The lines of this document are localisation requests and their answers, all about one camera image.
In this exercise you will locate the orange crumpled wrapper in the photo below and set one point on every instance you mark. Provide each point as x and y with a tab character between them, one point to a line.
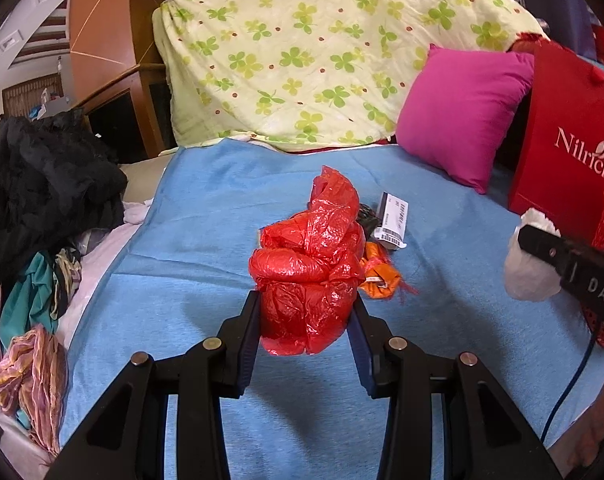
379	272

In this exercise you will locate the wicker cabinet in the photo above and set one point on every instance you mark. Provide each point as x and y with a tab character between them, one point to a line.
27	92

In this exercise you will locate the black clothing pile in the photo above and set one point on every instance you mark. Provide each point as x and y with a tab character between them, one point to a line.
42	180

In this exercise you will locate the pink striped scarf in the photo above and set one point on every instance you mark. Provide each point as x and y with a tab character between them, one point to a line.
32	375

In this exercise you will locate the white tissue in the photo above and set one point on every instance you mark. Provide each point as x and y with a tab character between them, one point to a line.
524	275

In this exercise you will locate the dark blue hanging garment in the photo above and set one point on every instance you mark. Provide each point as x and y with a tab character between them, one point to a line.
561	10

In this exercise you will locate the red paper bag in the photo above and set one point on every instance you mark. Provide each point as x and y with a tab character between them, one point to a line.
556	110

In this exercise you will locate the black plastic bag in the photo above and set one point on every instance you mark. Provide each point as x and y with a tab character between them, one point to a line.
367	220

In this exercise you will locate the beige pillow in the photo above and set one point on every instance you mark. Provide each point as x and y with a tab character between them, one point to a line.
142	180

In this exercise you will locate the red plastic bag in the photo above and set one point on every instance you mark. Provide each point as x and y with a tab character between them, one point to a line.
307	270

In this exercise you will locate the white and blue medicine box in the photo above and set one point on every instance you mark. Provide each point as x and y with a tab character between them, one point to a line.
394	217

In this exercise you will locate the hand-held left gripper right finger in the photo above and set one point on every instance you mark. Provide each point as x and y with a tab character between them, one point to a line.
359	350

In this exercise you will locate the white bed sheet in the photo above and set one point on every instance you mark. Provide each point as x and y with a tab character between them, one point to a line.
97	270

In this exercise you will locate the blue blanket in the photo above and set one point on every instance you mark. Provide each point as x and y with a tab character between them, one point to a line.
182	260

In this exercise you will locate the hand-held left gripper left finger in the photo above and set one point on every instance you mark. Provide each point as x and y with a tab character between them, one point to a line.
249	340

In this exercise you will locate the floral yellow-green quilt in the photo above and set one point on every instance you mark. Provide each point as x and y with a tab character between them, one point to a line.
307	35

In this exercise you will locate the teal clothing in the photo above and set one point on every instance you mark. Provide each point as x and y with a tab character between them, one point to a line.
27	295

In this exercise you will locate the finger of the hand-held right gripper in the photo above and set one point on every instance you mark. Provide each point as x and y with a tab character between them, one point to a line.
539	245

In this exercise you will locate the person's bare leg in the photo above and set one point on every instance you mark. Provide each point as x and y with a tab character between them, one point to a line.
601	420

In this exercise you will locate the pink pillow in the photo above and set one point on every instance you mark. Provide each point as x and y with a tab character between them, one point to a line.
456	115

